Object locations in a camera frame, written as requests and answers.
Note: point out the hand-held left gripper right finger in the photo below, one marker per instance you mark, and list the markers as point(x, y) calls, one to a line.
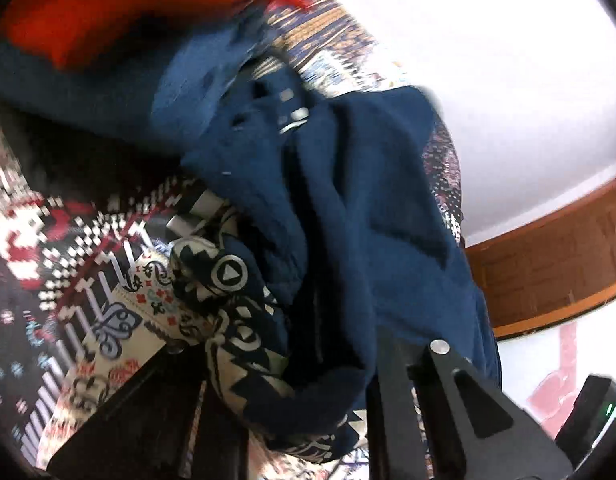
point(393, 385)

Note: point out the navy patterned jacket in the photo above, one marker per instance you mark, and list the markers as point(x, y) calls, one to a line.
point(378, 210)

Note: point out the blue garment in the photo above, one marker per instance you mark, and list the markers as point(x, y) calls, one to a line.
point(187, 75)

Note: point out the red garment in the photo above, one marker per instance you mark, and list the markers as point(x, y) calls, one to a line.
point(112, 5)

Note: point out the black garment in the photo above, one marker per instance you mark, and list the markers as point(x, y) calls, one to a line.
point(87, 160)

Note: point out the patchwork printed blanket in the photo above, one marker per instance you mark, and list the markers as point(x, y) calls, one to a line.
point(37, 240)

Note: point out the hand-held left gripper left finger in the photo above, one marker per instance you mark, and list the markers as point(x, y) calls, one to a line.
point(187, 385)

